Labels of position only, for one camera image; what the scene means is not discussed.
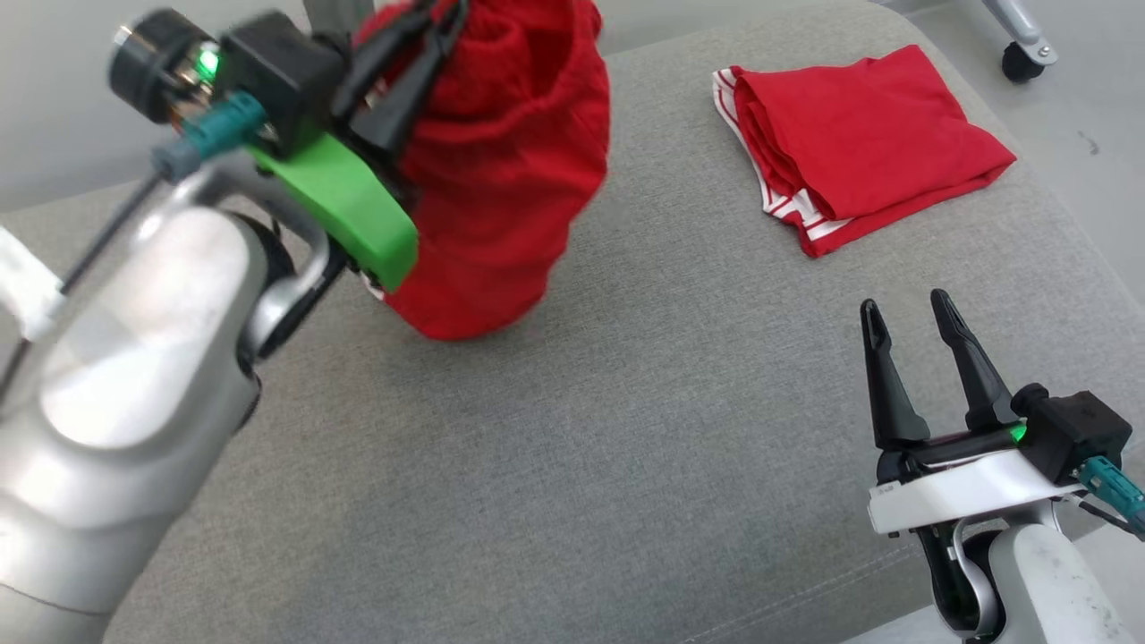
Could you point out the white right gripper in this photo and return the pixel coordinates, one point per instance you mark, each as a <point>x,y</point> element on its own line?
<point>966,492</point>

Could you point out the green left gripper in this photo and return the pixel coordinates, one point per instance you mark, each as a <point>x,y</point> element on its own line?
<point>358,215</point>

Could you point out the plain red garment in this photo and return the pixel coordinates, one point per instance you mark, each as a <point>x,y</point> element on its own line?
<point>501,179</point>

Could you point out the red white basketball jersey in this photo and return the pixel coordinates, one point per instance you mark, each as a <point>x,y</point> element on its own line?
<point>877,134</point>

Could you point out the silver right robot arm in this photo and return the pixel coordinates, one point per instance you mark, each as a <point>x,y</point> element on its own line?
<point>1047,590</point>

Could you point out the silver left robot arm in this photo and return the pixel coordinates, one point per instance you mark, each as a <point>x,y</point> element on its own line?
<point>134,402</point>

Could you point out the grey leg with caster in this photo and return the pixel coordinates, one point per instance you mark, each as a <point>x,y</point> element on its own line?
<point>1024,40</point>

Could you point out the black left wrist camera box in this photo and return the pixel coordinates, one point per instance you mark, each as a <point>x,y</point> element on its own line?
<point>277,72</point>

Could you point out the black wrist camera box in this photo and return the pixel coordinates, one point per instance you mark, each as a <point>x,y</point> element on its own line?
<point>1073,429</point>
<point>277,72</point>

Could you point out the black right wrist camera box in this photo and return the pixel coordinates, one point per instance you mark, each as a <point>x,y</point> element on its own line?
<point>1073,429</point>

